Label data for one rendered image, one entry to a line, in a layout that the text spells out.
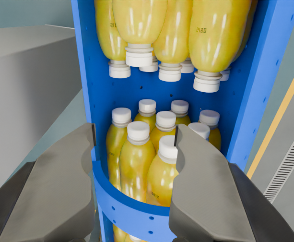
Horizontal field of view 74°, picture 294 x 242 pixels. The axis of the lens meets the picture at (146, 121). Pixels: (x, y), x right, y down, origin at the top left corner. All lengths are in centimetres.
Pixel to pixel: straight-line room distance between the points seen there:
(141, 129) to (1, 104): 35
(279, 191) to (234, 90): 222
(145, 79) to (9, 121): 35
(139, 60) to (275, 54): 16
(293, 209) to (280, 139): 105
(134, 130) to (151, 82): 18
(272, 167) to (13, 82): 215
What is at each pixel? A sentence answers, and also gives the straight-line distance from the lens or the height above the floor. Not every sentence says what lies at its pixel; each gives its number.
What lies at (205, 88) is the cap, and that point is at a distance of 30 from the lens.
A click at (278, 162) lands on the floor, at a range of 227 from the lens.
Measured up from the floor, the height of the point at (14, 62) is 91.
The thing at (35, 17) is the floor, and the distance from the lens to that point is 155.
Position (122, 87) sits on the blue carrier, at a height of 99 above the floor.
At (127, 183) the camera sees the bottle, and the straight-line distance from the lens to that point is 38.
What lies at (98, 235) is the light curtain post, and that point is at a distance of 149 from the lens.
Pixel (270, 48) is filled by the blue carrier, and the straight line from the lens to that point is 23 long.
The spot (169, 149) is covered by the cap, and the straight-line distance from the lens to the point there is 28.
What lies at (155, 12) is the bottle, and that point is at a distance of 27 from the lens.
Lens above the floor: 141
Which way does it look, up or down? 62 degrees down
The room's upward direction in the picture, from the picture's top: 176 degrees clockwise
